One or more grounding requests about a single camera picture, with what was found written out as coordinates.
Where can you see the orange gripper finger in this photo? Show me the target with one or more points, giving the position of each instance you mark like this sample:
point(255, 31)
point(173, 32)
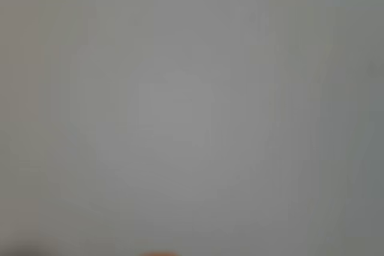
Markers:
point(159, 254)

